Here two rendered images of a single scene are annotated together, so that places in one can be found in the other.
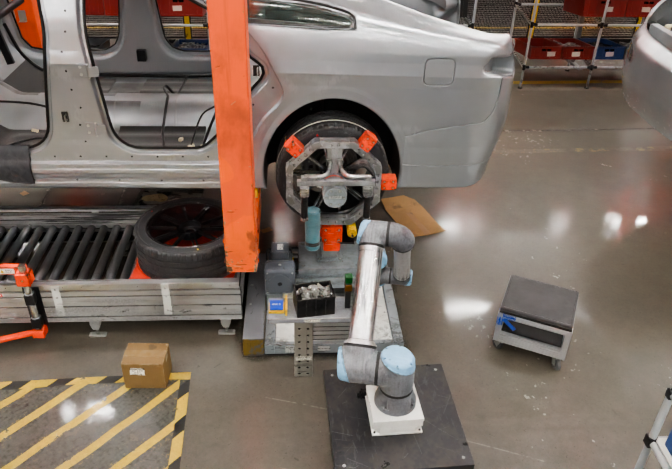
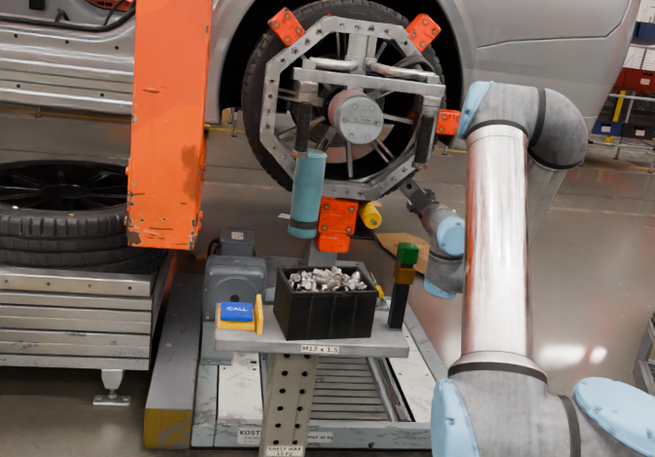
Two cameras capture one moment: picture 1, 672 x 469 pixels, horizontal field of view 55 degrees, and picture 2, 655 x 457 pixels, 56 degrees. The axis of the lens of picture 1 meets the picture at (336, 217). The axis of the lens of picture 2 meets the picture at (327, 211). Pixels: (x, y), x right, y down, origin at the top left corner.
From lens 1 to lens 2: 203 cm
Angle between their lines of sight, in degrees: 16
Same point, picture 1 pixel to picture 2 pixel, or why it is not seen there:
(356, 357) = (507, 404)
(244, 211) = (182, 94)
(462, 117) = (574, 22)
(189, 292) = (38, 299)
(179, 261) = (27, 234)
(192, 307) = (42, 336)
